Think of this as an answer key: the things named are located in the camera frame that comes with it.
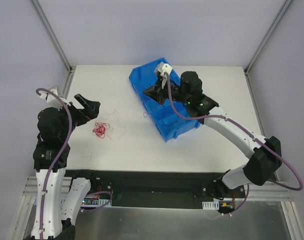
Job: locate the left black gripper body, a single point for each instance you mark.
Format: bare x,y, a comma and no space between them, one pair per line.
80,110

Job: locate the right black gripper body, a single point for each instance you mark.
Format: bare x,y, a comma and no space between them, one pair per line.
162,92

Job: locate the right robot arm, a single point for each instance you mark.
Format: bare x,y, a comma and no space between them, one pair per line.
262,152

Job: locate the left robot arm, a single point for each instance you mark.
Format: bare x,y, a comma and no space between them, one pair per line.
52,150

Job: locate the blue three-compartment bin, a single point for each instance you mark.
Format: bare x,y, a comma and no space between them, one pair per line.
169,125

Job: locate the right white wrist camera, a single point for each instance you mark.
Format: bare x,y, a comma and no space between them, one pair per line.
164,70

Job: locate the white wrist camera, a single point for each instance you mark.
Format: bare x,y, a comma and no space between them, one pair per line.
53,101
164,70

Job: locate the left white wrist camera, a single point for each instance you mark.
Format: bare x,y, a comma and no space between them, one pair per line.
53,101

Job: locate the left aluminium frame post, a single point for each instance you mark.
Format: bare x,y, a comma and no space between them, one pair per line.
51,35

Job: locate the aluminium frame post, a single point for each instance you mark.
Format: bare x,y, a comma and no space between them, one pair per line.
51,35
268,35

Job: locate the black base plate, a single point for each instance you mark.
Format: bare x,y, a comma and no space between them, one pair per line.
170,190

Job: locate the left white cable duct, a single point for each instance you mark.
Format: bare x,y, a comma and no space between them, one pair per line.
95,203

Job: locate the white cable duct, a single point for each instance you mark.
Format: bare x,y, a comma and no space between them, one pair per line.
95,203
210,205

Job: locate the right white cable duct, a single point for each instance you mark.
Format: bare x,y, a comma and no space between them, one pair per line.
210,205

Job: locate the right aluminium frame post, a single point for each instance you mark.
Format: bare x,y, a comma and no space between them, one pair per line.
268,35

